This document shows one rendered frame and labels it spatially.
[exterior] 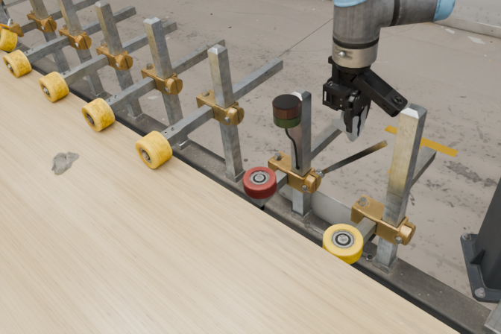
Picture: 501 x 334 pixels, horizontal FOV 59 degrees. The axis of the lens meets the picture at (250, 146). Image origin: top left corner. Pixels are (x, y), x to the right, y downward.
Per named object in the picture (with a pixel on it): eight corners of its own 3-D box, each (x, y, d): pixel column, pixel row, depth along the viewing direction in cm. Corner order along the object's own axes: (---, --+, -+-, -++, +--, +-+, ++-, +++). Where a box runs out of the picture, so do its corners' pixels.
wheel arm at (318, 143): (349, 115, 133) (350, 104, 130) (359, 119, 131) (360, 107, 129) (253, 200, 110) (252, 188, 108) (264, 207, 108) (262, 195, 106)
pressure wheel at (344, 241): (317, 257, 99) (318, 224, 92) (353, 252, 99) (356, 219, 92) (326, 288, 93) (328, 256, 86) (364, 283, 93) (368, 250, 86)
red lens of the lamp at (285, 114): (284, 99, 97) (284, 90, 96) (306, 108, 94) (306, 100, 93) (266, 112, 94) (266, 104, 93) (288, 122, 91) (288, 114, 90)
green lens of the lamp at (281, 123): (285, 108, 99) (284, 100, 98) (306, 118, 96) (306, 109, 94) (267, 121, 96) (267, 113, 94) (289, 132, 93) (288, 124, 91)
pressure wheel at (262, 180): (260, 191, 116) (257, 159, 108) (285, 206, 112) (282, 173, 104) (240, 210, 112) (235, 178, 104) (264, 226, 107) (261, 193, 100)
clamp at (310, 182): (280, 164, 120) (279, 150, 117) (321, 186, 112) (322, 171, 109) (266, 175, 117) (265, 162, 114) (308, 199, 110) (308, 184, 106)
